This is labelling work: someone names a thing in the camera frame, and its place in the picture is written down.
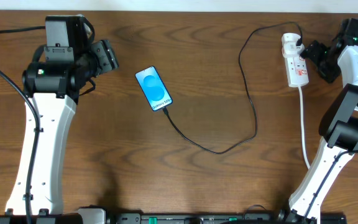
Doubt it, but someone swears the blue Galaxy smartphone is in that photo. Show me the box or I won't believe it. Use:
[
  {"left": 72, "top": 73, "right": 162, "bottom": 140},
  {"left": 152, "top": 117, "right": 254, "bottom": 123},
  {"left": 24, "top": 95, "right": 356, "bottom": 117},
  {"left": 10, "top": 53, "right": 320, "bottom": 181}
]
[{"left": 135, "top": 66, "right": 173, "bottom": 111}]

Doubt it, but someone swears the black USB charging cable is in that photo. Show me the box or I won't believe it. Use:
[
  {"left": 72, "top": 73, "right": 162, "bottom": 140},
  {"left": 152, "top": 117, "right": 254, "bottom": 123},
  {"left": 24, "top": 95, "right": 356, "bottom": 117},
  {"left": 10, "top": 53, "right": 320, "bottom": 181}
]
[{"left": 162, "top": 21, "right": 303, "bottom": 155}]

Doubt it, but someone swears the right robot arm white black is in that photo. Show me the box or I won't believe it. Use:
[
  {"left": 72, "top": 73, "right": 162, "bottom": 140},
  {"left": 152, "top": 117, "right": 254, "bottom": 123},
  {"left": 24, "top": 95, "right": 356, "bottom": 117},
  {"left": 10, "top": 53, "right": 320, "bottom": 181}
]
[{"left": 279, "top": 18, "right": 358, "bottom": 223}]

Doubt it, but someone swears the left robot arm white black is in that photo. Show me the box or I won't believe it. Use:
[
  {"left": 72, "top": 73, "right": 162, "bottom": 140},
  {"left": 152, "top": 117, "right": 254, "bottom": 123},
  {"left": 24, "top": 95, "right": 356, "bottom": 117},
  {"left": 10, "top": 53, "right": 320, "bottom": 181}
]
[{"left": 0, "top": 15, "right": 118, "bottom": 223}]

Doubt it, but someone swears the white power strip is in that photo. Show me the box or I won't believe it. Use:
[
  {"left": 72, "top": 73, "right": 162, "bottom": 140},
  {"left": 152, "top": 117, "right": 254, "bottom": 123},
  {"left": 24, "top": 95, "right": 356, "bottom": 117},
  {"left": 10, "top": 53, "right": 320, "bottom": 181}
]
[{"left": 281, "top": 33, "right": 310, "bottom": 88}]

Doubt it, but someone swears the white power strip cord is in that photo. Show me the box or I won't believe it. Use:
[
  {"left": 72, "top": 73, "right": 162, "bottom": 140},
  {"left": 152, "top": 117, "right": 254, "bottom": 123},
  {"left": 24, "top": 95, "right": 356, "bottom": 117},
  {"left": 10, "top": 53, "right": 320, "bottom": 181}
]
[{"left": 297, "top": 86, "right": 311, "bottom": 170}]

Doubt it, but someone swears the black left camera cable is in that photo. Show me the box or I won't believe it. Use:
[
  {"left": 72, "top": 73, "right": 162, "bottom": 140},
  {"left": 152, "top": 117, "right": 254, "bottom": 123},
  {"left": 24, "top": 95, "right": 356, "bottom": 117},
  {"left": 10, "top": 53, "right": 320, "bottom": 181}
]
[{"left": 0, "top": 25, "right": 46, "bottom": 224}]

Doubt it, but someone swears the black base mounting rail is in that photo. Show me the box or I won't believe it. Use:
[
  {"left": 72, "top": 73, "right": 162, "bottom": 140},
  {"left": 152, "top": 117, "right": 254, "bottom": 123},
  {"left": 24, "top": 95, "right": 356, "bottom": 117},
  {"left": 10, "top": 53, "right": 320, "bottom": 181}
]
[{"left": 107, "top": 212, "right": 317, "bottom": 224}]

